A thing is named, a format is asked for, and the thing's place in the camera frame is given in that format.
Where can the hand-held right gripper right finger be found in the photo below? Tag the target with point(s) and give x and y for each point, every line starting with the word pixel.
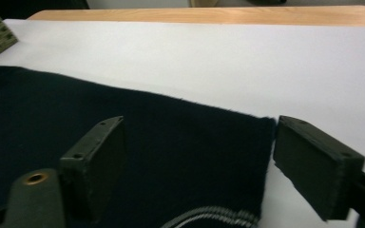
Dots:
pixel 316 164

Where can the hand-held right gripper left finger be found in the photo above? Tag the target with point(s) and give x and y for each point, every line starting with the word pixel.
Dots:
pixel 92 171

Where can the black knit vest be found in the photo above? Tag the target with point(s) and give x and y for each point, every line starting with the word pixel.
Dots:
pixel 171 142

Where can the white board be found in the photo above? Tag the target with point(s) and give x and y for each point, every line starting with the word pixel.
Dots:
pixel 234 63

